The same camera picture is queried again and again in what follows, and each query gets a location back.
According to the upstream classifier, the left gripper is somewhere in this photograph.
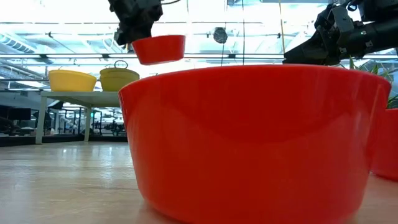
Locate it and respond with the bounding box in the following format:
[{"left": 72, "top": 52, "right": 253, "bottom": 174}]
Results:
[{"left": 107, "top": 0, "right": 164, "bottom": 47}]

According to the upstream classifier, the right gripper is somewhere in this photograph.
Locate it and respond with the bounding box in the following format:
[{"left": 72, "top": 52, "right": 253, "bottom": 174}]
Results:
[{"left": 282, "top": 12, "right": 361, "bottom": 67}]

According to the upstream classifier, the red plastic bowl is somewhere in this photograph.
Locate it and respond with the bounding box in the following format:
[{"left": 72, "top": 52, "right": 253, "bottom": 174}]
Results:
[
  {"left": 118, "top": 63, "right": 392, "bottom": 224},
  {"left": 131, "top": 34, "right": 187, "bottom": 66},
  {"left": 369, "top": 108, "right": 398, "bottom": 182}
]

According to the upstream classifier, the plain yellow plastic bowl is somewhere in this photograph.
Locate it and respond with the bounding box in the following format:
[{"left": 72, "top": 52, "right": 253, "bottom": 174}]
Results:
[{"left": 48, "top": 69, "right": 98, "bottom": 93}]

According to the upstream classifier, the green perforated metal shelf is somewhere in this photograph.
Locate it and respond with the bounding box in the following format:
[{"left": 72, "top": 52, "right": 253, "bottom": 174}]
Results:
[{"left": 35, "top": 90, "right": 123, "bottom": 145}]

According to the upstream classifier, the black round hanging fixture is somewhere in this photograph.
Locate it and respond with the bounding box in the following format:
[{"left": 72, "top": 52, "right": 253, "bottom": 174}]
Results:
[{"left": 213, "top": 27, "right": 228, "bottom": 44}]

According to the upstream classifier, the green artificial plant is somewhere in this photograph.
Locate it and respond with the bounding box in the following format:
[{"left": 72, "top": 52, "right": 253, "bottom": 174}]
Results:
[{"left": 348, "top": 55, "right": 398, "bottom": 110}]

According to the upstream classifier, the yellow power cable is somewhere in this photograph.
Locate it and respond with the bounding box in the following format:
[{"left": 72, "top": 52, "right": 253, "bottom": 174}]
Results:
[{"left": 277, "top": 0, "right": 285, "bottom": 55}]

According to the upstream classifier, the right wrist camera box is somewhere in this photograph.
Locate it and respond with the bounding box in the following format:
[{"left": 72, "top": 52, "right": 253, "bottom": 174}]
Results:
[{"left": 329, "top": 6, "right": 354, "bottom": 34}]

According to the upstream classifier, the black metal rig frame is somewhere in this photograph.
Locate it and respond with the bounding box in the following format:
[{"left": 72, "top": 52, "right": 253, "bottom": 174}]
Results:
[{"left": 0, "top": 134, "right": 129, "bottom": 147}]

